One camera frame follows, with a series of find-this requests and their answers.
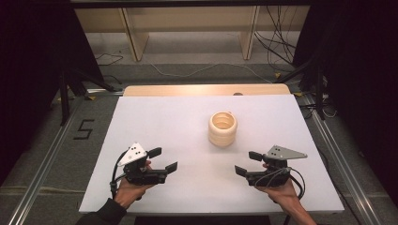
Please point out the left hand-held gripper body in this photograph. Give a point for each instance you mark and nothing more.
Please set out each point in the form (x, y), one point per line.
(144, 176)

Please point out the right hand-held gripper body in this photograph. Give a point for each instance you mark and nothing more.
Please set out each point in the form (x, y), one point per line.
(269, 178)

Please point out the cream ribbed cup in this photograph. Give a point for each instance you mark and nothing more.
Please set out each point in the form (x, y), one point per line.
(222, 132)

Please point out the person's right hand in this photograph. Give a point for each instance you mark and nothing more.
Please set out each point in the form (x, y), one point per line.
(281, 193)

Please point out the person's left hand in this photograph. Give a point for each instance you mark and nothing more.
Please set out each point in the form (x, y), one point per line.
(130, 192)

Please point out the white board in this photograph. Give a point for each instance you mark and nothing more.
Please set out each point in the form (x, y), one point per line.
(203, 193)

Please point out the light wooden table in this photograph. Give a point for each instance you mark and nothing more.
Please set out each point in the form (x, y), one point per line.
(175, 90)

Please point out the black tripod stand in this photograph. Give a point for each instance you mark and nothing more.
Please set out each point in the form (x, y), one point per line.
(319, 90)
(64, 100)

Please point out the light wooden shelf unit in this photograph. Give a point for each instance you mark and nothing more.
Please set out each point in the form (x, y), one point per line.
(137, 37)

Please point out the dark curtain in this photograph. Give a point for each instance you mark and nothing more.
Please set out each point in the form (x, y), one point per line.
(31, 62)
(359, 78)

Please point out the aluminium floor rail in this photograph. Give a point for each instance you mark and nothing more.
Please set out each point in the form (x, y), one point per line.
(344, 175)
(40, 175)

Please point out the short aluminium rail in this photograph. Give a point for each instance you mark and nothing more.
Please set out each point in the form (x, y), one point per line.
(103, 91)

